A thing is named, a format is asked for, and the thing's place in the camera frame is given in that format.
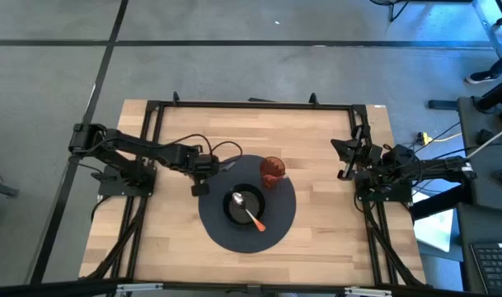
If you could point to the white metal stand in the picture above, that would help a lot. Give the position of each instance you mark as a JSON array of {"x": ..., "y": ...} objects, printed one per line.
[{"x": 491, "y": 35}]

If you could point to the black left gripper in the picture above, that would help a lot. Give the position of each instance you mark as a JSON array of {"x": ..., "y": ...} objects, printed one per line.
[{"x": 207, "y": 165}]

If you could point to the person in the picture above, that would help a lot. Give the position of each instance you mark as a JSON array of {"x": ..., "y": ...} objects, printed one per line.
[{"x": 481, "y": 77}]

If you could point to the black pole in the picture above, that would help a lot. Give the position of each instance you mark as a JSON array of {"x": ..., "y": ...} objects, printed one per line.
[{"x": 495, "y": 95}]

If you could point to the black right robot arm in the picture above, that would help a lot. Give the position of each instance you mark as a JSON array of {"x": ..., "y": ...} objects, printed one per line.
[{"x": 403, "y": 167}]

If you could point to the grey chair base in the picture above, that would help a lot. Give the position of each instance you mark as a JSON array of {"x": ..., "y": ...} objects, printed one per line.
[{"x": 3, "y": 189}]

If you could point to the grey side desk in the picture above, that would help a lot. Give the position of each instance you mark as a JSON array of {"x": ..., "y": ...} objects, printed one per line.
[{"x": 477, "y": 214}]

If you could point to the black metal table frame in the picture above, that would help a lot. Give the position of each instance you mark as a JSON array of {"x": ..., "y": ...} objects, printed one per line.
[{"x": 254, "y": 105}]

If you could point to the black keyboard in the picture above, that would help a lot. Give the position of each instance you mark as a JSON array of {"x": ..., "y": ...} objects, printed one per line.
[{"x": 495, "y": 268}]

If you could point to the dark round woven placemat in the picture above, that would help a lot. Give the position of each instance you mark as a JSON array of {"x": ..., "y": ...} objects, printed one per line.
[{"x": 275, "y": 222}]

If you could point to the black chair base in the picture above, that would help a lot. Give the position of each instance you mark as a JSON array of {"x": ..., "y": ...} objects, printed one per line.
[{"x": 380, "y": 1}]

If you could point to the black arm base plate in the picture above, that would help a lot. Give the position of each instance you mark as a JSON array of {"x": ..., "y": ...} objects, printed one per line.
[
  {"x": 392, "y": 197},
  {"x": 110, "y": 185}
]

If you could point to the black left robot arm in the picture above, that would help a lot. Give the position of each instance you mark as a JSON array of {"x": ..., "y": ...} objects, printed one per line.
[{"x": 143, "y": 148}]

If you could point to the black bowl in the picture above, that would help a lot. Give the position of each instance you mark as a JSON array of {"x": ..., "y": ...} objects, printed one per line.
[{"x": 254, "y": 198}]

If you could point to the yellow plug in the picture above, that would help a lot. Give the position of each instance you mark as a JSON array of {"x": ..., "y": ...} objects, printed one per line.
[{"x": 423, "y": 138}]

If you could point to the black desk beam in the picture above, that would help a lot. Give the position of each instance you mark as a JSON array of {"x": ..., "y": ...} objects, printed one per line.
[{"x": 436, "y": 204}]

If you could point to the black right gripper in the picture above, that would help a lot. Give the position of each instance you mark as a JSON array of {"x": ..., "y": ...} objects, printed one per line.
[{"x": 368, "y": 154}]

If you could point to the small black desk object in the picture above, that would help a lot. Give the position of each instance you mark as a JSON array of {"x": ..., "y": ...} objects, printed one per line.
[{"x": 485, "y": 137}]

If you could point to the white box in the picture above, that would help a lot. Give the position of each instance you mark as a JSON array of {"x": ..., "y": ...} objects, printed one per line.
[{"x": 432, "y": 231}]

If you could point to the orange translucent cup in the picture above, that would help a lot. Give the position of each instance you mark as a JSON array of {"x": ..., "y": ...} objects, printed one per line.
[{"x": 271, "y": 165}]

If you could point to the silver bracket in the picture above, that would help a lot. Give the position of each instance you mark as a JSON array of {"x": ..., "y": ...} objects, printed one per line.
[
  {"x": 368, "y": 292},
  {"x": 139, "y": 287}
]

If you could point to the black crossbar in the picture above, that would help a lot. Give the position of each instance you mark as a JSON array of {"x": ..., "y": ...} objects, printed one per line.
[{"x": 250, "y": 288}]

